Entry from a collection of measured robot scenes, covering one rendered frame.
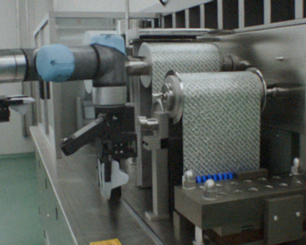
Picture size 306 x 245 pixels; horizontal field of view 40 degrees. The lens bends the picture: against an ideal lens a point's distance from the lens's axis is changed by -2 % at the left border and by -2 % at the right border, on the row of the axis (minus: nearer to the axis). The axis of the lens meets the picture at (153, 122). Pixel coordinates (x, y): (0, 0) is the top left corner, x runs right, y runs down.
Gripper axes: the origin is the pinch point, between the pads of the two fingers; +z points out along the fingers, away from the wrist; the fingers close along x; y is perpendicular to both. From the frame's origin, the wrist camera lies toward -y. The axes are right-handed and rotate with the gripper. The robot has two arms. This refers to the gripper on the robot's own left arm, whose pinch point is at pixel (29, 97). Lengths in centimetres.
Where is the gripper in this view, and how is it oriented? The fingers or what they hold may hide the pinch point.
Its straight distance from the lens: 155.4
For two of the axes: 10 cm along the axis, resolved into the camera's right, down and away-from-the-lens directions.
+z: 8.1, -0.9, 5.8
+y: -0.6, 9.7, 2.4
